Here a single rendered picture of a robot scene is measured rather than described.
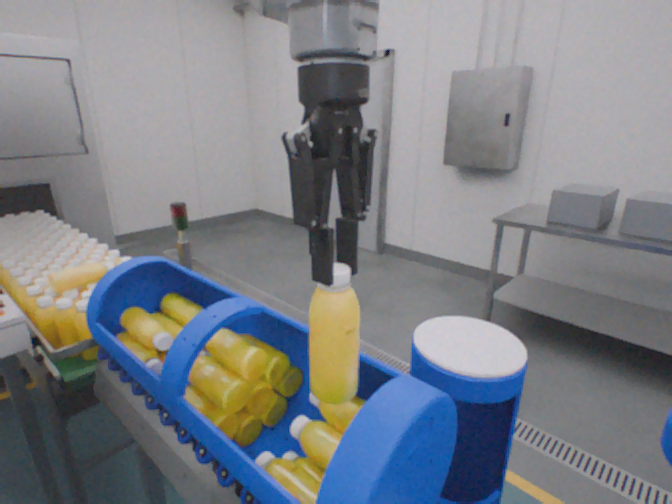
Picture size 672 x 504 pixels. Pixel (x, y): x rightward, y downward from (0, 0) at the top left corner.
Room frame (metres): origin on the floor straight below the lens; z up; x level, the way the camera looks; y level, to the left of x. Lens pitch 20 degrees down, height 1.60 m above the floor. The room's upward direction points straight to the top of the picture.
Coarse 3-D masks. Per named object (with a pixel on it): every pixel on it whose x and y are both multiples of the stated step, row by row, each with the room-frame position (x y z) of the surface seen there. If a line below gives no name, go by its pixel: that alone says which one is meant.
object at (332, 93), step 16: (304, 64) 0.42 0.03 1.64; (320, 64) 0.41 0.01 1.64; (336, 64) 0.41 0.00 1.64; (352, 64) 0.41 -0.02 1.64; (304, 80) 0.42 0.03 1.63; (320, 80) 0.41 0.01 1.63; (336, 80) 0.41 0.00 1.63; (352, 80) 0.41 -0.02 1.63; (368, 80) 0.43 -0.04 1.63; (304, 96) 0.42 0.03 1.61; (320, 96) 0.41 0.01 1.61; (336, 96) 0.41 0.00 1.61; (352, 96) 0.41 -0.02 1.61; (368, 96) 0.43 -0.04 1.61; (304, 112) 0.42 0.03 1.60; (320, 112) 0.41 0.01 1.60; (336, 112) 0.43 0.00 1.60; (352, 112) 0.45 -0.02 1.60; (320, 128) 0.41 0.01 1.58; (320, 144) 0.42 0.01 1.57
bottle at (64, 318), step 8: (72, 304) 1.06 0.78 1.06; (56, 312) 1.03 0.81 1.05; (64, 312) 1.03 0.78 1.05; (72, 312) 1.04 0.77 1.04; (56, 320) 1.02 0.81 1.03; (64, 320) 1.02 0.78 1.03; (72, 320) 1.03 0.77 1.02; (64, 328) 1.02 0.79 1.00; (72, 328) 1.03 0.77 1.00; (64, 336) 1.02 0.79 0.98; (72, 336) 1.02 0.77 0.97; (64, 344) 1.02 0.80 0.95
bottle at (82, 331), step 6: (78, 312) 1.02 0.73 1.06; (84, 312) 1.02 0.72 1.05; (78, 318) 1.01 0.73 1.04; (84, 318) 1.01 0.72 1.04; (78, 324) 1.01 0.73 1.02; (84, 324) 1.01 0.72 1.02; (78, 330) 1.01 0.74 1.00; (84, 330) 1.00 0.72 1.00; (78, 336) 1.01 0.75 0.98; (84, 336) 1.00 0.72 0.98; (90, 336) 1.01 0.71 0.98; (90, 348) 1.01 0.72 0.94; (96, 348) 1.01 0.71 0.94; (84, 354) 1.01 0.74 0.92; (90, 354) 1.01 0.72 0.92; (96, 354) 1.01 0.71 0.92
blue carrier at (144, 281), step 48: (96, 288) 0.90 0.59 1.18; (144, 288) 1.00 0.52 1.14; (192, 288) 1.07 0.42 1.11; (96, 336) 0.85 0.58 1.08; (192, 336) 0.64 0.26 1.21; (288, 336) 0.79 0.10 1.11; (144, 384) 0.68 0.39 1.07; (384, 384) 0.61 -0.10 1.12; (192, 432) 0.56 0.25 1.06; (288, 432) 0.66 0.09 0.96; (384, 432) 0.39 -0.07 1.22; (432, 432) 0.45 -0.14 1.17; (240, 480) 0.46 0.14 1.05; (336, 480) 0.36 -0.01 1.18; (384, 480) 0.35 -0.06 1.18; (432, 480) 0.46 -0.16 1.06
